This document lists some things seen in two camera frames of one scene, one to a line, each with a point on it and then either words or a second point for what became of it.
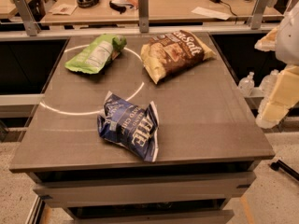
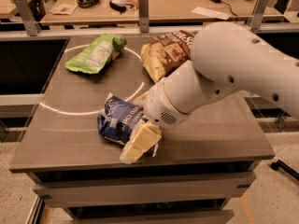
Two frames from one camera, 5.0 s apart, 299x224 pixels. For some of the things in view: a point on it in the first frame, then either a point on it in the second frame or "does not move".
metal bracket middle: (143, 12) does not move
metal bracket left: (31, 23) does not move
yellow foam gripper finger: (268, 42) -> (141, 97)
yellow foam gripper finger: (284, 95) -> (145, 138)
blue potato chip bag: (130, 125) does not move
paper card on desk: (64, 8) does not move
